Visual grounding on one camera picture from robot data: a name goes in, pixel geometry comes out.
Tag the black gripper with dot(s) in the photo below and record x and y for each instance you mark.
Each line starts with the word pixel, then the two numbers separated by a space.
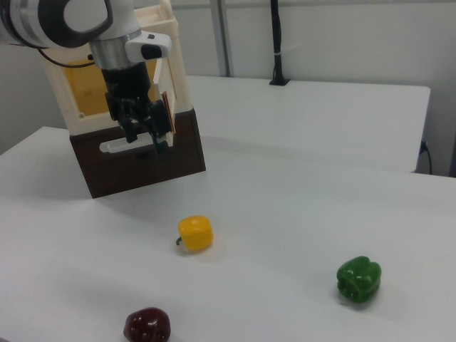
pixel 126 85

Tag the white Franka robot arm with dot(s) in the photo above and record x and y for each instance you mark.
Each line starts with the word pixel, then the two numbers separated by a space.
pixel 35 21

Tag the cream plastic toy cabinet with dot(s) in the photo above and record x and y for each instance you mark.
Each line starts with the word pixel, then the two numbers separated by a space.
pixel 89 124

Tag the yellow bell pepper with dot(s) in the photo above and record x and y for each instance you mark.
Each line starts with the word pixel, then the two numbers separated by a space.
pixel 196 233

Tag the black pole stand with clamp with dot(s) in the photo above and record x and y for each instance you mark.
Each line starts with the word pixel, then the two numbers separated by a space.
pixel 277 35

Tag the dark red bell pepper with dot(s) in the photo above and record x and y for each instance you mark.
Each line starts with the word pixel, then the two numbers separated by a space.
pixel 147 326

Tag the green bell pepper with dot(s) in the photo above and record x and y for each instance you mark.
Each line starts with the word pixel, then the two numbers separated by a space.
pixel 360 278

